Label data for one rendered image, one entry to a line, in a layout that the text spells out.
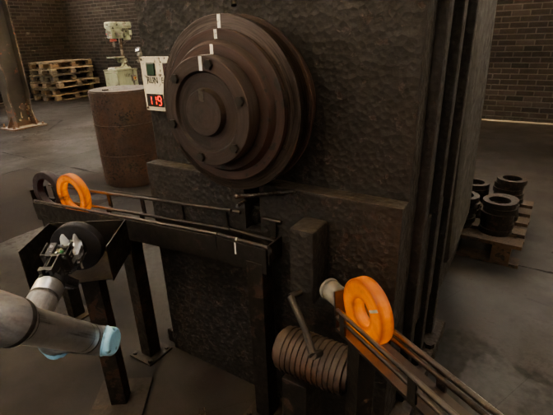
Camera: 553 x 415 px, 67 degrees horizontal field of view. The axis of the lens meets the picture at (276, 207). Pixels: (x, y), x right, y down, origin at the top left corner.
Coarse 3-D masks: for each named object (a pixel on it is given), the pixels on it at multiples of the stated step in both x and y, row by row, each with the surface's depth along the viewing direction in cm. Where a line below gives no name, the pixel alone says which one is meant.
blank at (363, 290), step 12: (360, 276) 96; (348, 288) 98; (360, 288) 92; (372, 288) 90; (348, 300) 99; (360, 300) 97; (372, 300) 89; (384, 300) 88; (348, 312) 100; (360, 312) 98; (372, 312) 90; (384, 312) 87; (360, 324) 96; (372, 324) 91; (384, 324) 87; (372, 336) 91; (384, 336) 88
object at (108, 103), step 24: (96, 96) 362; (120, 96) 360; (144, 96) 373; (96, 120) 373; (120, 120) 367; (144, 120) 378; (120, 144) 375; (144, 144) 383; (120, 168) 384; (144, 168) 390
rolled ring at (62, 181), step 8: (64, 176) 173; (72, 176) 172; (64, 184) 178; (72, 184) 172; (80, 184) 171; (64, 192) 180; (80, 192) 172; (88, 192) 173; (64, 200) 180; (88, 200) 173; (88, 208) 176
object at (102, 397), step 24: (48, 240) 141; (120, 240) 138; (24, 264) 127; (96, 264) 139; (120, 264) 137; (96, 288) 139; (96, 312) 142; (120, 360) 154; (120, 384) 155; (144, 384) 168; (96, 408) 157; (120, 408) 157
